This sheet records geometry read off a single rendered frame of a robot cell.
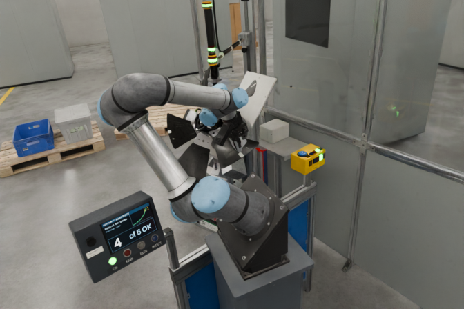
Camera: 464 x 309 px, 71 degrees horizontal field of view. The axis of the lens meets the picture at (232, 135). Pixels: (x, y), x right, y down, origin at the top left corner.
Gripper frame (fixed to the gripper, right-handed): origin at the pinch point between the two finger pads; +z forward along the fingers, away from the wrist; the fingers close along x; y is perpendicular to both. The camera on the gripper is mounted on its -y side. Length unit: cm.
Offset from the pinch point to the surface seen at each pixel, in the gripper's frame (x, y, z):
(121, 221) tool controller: -18, -59, -25
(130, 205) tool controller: -17, -54, -27
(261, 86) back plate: 30, 47, -1
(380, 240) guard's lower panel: -40, 49, 98
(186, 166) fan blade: 29.2, -17.6, 11.0
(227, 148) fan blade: 6.7, -1.5, 0.2
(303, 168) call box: -18.0, 21.5, 21.1
